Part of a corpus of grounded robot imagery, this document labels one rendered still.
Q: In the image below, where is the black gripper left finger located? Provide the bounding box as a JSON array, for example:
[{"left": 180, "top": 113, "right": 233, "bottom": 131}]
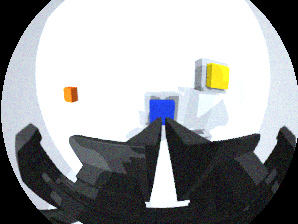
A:
[{"left": 68, "top": 117, "right": 162, "bottom": 202}]

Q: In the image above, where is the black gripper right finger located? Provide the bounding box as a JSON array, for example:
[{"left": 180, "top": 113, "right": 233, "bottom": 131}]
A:
[{"left": 165, "top": 116, "right": 261, "bottom": 202}]

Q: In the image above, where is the small orange block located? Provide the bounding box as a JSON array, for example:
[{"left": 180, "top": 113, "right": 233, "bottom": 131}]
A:
[{"left": 63, "top": 85, "right": 78, "bottom": 103}]

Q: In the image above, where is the blue button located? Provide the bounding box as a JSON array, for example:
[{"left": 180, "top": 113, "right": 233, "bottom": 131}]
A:
[{"left": 144, "top": 92, "right": 180, "bottom": 125}]

